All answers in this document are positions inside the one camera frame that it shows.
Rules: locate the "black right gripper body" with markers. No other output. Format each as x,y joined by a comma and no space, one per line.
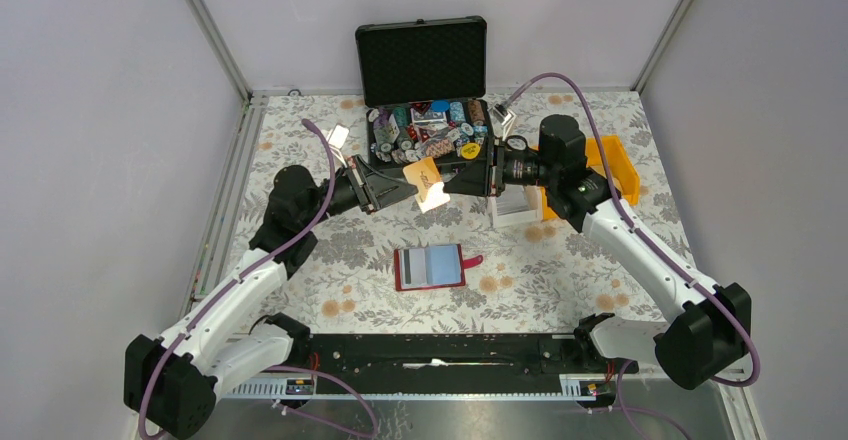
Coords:
514,167

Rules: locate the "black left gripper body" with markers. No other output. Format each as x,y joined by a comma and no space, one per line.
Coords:
347,192

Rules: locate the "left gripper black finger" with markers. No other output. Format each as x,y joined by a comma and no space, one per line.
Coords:
362,171
384,191

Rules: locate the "white plastic bin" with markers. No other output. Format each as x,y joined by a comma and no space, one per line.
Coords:
515,205

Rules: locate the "gold credit card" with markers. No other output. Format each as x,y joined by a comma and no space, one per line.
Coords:
425,176

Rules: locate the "yellow bin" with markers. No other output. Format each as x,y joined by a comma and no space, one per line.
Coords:
626,179
547,213

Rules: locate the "white grey credit card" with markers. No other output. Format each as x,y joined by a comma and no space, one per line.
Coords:
413,268

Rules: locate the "red leather card holder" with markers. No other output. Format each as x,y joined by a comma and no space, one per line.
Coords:
447,267

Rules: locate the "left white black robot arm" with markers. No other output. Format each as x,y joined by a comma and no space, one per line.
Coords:
175,380

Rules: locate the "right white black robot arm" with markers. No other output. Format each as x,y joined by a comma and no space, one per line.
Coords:
705,327

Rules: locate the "yellow round dealer chip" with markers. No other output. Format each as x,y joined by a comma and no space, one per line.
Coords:
470,151

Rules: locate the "floral patterned table mat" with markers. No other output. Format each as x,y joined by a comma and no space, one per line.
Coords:
535,276

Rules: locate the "black poker chip case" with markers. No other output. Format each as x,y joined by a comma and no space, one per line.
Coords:
423,84

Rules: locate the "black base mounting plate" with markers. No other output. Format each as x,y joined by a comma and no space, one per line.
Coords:
345,355

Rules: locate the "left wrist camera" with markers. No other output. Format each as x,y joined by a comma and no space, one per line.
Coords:
337,136

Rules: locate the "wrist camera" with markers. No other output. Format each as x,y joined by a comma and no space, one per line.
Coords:
502,117
337,136

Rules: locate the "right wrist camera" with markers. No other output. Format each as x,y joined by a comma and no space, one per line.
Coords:
502,117

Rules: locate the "white slotted cable duct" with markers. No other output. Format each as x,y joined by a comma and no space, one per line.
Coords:
426,385

